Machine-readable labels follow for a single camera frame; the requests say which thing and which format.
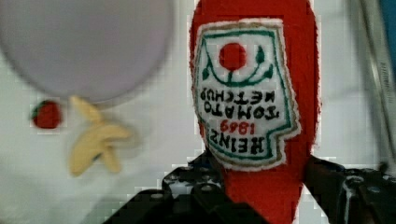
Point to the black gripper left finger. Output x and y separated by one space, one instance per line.
191 194

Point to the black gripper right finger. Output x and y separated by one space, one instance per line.
351 196

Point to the red plush ketchup bottle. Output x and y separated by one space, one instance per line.
254 71

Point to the peeled toy banana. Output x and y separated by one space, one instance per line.
95 143

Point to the small red toy strawberry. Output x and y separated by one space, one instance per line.
47 115

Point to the grey round plate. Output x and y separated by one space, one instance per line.
96 49

